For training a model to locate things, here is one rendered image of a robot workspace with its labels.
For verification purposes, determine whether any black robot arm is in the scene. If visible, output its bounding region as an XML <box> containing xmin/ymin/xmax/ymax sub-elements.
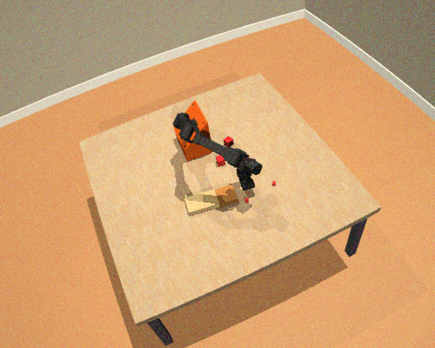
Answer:
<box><xmin>172</xmin><ymin>112</ymin><xmax>263</xmax><ymax>176</ymax></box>

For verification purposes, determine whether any pale yellow flat board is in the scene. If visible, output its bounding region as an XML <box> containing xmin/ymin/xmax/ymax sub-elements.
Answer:
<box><xmin>184</xmin><ymin>190</ymin><xmax>220</xmax><ymax>216</ymax></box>

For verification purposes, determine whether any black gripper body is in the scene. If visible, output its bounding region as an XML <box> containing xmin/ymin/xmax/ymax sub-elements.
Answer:
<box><xmin>237</xmin><ymin>168</ymin><xmax>255</xmax><ymax>191</ymax></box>

